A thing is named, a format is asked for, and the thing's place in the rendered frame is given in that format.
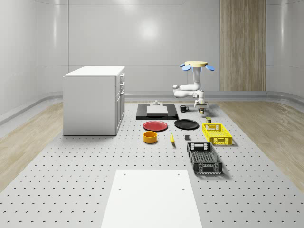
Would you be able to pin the black mug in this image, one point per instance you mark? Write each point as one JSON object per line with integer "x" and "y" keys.
{"x": 183, "y": 108}

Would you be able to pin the grey cube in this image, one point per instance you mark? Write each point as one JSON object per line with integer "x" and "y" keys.
{"x": 187, "y": 137}

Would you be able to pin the banana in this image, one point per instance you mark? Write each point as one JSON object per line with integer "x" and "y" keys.
{"x": 172, "y": 139}

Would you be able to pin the white board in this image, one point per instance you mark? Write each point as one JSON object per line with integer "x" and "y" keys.
{"x": 152, "y": 202}

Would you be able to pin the flat-sided can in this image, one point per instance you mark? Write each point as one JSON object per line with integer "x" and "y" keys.
{"x": 208, "y": 120}

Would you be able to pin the black stove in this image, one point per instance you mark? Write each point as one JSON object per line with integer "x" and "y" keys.
{"x": 142, "y": 112}

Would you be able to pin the black plate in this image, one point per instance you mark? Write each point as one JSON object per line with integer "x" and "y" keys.
{"x": 186, "y": 124}

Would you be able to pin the white cabinet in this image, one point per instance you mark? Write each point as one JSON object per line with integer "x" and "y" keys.
{"x": 90, "y": 104}

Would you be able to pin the yellow bowl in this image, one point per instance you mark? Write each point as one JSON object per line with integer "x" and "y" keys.
{"x": 150, "y": 139}

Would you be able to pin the yellow basket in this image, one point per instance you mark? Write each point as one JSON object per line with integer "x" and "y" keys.
{"x": 221, "y": 141}

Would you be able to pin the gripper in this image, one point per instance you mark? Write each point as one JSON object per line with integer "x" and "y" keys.
{"x": 202, "y": 105}

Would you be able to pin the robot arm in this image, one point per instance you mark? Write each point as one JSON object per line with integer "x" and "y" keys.
{"x": 196, "y": 82}

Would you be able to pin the puzzle cube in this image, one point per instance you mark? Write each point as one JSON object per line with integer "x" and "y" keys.
{"x": 202, "y": 111}

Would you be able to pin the dark grey basket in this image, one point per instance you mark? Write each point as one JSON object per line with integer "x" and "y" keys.
{"x": 207, "y": 167}

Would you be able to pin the red plate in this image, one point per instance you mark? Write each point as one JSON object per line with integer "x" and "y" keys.
{"x": 155, "y": 126}

